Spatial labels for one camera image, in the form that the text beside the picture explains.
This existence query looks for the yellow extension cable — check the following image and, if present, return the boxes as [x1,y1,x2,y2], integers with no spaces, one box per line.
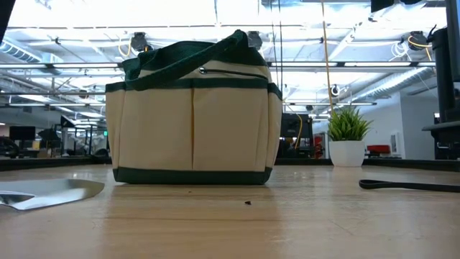
[321,0,335,114]

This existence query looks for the black cabinet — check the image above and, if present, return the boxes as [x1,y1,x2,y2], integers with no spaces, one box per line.
[280,113,314,159]

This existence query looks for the cream and green canvas bag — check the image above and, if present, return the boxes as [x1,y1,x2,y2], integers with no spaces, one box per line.
[105,29,284,186]

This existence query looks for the computer monitor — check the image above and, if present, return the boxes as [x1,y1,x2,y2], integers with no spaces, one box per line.
[431,0,460,123]

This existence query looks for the artificial plant white pot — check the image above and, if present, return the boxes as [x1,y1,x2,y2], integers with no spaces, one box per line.
[327,106,374,168]

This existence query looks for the green pruning shears black strap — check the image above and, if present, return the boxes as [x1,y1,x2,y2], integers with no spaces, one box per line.
[358,179,460,194]

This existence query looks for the black desk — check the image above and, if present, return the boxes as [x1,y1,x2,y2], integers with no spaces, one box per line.
[422,121,460,161]

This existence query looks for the red cabinet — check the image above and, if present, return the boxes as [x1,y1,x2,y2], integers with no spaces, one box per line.
[366,145,392,158]

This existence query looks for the black aluminium table frame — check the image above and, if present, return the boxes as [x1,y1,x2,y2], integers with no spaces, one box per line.
[0,157,460,173]

